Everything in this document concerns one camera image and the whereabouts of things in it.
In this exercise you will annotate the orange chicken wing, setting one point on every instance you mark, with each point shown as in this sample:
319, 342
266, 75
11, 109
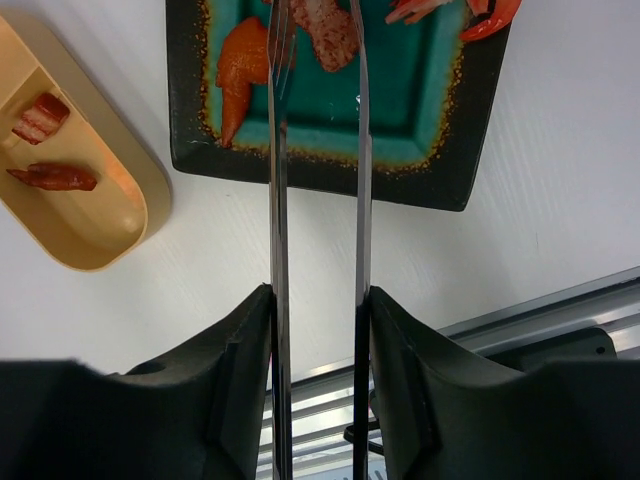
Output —
242, 63

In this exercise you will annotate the aluminium mounting rail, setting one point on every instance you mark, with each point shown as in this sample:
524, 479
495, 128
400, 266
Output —
611, 304

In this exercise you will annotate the red bacon piece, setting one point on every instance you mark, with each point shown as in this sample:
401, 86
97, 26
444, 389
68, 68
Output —
42, 119

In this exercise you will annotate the right black base bracket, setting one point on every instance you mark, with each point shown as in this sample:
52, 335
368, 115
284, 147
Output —
590, 343

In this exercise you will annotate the pink meat slice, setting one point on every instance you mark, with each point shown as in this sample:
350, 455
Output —
331, 29

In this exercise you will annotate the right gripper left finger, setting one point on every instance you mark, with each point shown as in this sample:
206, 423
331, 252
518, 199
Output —
194, 412

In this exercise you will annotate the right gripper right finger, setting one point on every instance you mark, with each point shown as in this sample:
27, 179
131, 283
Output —
448, 413

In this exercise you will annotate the red crab claw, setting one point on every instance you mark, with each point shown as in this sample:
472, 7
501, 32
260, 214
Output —
502, 15

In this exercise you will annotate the pale orange food piece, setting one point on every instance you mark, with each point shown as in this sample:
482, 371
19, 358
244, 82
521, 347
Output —
120, 175

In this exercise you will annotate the dark red chicken wing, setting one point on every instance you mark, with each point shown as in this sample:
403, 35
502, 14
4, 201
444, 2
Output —
55, 177

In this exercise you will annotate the tan lunch box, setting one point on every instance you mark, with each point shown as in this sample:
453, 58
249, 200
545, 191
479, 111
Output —
83, 230

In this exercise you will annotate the metal tongs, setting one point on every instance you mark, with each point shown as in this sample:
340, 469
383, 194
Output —
281, 54

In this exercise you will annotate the black teal square plate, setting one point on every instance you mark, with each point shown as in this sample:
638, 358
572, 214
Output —
431, 96

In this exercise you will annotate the pink shrimp piece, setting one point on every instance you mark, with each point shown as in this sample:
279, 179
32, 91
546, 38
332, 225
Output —
412, 11

